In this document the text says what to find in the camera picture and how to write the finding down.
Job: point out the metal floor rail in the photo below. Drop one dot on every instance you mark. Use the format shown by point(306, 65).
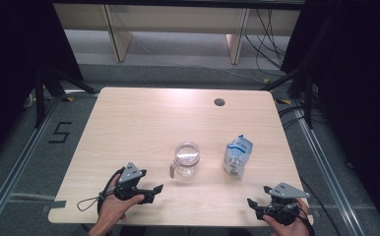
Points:
point(329, 170)
point(17, 164)

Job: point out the black metal stand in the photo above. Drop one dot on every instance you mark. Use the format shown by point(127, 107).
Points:
point(306, 98)
point(42, 98)

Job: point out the person's left hand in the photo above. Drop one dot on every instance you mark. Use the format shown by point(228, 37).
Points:
point(112, 211)

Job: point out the person's right hand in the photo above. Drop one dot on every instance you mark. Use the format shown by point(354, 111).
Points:
point(293, 229)

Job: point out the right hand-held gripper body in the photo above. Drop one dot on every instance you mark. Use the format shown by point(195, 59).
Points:
point(288, 190)

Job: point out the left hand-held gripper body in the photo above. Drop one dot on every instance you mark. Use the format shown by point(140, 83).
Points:
point(130, 173)

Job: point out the light wooden desk frame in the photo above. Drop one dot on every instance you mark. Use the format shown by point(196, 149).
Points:
point(178, 19)

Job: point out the grey tape strip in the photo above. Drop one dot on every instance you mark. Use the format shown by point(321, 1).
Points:
point(309, 211)
point(54, 206)

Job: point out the white and blue bag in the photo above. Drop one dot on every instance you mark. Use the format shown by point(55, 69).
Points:
point(237, 157)

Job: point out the clear glass jar with lid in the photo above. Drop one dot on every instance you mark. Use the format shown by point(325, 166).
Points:
point(187, 160)

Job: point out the dark curtain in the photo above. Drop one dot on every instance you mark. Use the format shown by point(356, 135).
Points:
point(358, 82)
point(11, 65)

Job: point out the yellow and black tape marker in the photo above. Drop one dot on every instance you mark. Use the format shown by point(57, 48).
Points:
point(284, 102)
point(266, 80)

